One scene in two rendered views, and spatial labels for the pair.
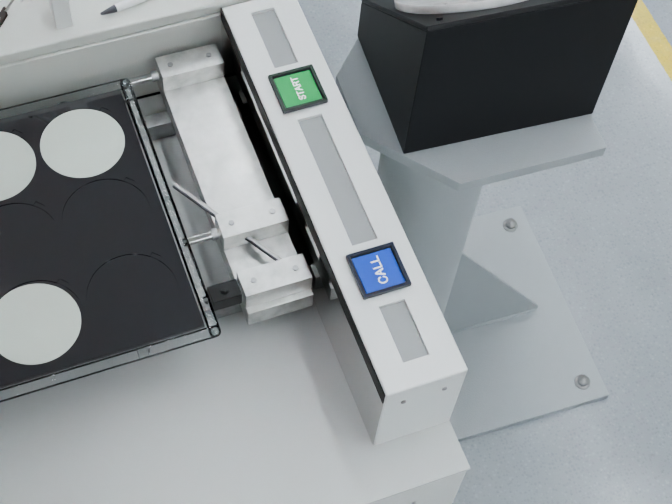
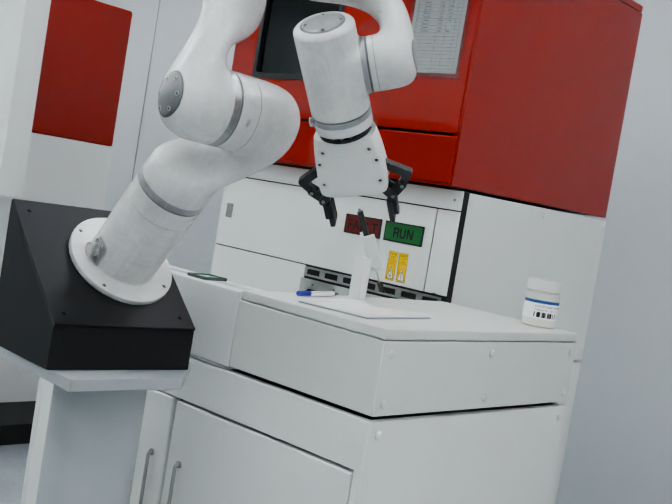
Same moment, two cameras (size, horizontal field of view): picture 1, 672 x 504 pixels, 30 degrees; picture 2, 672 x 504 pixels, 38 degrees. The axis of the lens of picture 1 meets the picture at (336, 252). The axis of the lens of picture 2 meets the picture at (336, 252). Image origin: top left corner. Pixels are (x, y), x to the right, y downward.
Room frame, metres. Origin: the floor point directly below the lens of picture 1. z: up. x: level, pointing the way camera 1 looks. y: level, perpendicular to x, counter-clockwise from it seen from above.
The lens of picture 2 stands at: (2.79, -0.40, 1.15)
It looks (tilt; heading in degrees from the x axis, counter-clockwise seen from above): 3 degrees down; 159
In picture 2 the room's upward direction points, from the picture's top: 9 degrees clockwise
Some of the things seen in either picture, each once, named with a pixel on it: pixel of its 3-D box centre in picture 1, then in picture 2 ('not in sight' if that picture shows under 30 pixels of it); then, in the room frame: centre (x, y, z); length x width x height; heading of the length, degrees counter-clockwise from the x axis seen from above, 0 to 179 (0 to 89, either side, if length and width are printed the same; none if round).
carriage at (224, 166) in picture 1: (231, 184); not in sight; (0.83, 0.14, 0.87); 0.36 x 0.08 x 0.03; 27
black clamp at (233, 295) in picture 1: (224, 294); not in sight; (0.66, 0.12, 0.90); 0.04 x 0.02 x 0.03; 117
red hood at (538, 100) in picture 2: not in sight; (429, 80); (0.28, 0.76, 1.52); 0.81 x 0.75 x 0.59; 27
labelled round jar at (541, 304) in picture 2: not in sight; (541, 303); (1.06, 0.74, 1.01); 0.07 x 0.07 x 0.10
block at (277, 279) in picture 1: (274, 280); not in sight; (0.69, 0.07, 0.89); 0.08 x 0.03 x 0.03; 117
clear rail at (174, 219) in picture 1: (167, 200); not in sight; (0.78, 0.20, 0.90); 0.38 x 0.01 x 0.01; 27
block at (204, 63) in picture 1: (189, 66); not in sight; (0.98, 0.21, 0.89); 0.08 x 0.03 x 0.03; 117
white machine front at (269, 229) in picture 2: not in sight; (323, 250); (0.42, 0.48, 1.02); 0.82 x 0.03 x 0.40; 27
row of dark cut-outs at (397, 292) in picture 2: not in sight; (368, 285); (0.58, 0.55, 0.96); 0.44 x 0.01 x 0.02; 27
